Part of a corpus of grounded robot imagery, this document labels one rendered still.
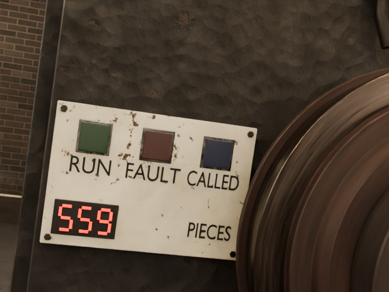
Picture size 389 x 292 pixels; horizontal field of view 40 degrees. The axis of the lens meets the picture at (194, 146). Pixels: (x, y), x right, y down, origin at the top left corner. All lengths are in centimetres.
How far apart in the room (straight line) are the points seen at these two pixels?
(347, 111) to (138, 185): 27
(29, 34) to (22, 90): 66
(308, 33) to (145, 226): 34
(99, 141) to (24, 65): 605
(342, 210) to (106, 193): 29
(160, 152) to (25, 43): 608
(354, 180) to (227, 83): 23
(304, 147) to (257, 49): 19
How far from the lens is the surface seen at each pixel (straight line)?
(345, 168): 60
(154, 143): 69
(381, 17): 79
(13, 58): 673
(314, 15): 77
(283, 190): 59
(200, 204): 71
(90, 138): 68
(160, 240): 71
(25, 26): 675
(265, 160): 65
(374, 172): 59
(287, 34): 76
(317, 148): 60
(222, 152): 70
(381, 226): 57
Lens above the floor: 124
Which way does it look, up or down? 3 degrees down
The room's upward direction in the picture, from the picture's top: 8 degrees clockwise
